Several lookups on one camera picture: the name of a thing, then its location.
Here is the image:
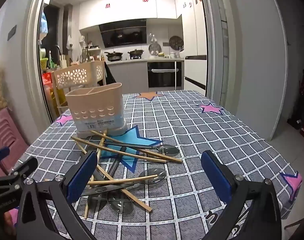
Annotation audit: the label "red plastic crate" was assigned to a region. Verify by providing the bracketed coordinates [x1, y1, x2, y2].
[42, 71, 54, 85]

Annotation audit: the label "white wall cabinets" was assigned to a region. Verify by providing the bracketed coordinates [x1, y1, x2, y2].
[79, 0, 177, 30]

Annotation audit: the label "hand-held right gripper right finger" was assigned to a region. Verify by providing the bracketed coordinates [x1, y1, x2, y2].
[200, 150, 288, 240]

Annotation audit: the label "white condiment rack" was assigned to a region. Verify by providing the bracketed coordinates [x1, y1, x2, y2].
[81, 46, 104, 63]

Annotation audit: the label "black wok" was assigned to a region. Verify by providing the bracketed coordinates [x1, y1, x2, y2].
[104, 51, 124, 62]

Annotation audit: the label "grey checked star tablecloth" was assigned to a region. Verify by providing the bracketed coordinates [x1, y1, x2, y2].
[7, 90, 303, 240]

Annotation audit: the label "yellow oil bottle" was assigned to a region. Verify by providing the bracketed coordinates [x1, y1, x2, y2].
[49, 85, 60, 110]

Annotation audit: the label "white refrigerator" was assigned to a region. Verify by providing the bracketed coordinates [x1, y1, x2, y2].
[175, 0, 208, 92]

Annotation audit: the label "pink plastic stool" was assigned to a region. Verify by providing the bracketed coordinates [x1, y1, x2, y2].
[0, 107, 30, 178]

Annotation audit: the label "black hanging bag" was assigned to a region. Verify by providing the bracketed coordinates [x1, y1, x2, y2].
[104, 62, 117, 85]

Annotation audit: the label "black built-in oven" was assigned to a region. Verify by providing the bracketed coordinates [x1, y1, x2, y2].
[147, 61, 182, 88]

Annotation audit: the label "blue patterned bag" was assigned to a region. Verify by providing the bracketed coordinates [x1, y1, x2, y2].
[39, 11, 49, 40]

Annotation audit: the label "black range hood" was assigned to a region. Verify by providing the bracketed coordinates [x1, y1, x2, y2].
[99, 19, 147, 48]

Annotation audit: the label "black kitchen faucet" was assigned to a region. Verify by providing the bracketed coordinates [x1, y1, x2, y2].
[54, 44, 64, 60]

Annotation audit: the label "beige plastic utensil holder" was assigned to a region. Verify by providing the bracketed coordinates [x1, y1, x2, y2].
[65, 82, 127, 138]

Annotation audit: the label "dark wall switch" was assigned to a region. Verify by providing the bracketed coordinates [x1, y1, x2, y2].
[7, 24, 17, 41]

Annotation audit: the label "dark lidded cooking pot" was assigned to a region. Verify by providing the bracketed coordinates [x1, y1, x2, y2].
[128, 49, 145, 58]

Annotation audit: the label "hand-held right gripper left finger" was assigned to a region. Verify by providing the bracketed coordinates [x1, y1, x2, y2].
[16, 151, 99, 240]

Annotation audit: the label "beige flower-cut trolley basket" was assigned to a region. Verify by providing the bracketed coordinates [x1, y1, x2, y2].
[53, 60, 107, 120]

